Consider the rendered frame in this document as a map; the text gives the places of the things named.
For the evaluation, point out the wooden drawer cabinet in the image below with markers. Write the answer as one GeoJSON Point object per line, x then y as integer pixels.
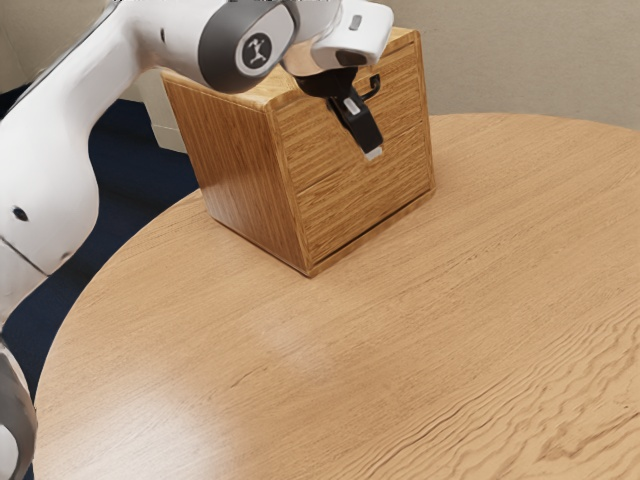
{"type": "Point", "coordinates": [240, 160]}

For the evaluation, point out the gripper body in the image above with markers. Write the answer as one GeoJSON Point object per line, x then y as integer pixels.
{"type": "Point", "coordinates": [325, 84]}

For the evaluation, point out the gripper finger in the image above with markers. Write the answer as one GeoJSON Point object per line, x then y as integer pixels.
{"type": "Point", "coordinates": [353, 106]}
{"type": "Point", "coordinates": [367, 132]}

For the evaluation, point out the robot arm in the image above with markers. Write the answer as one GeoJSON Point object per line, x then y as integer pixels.
{"type": "Point", "coordinates": [75, 125]}

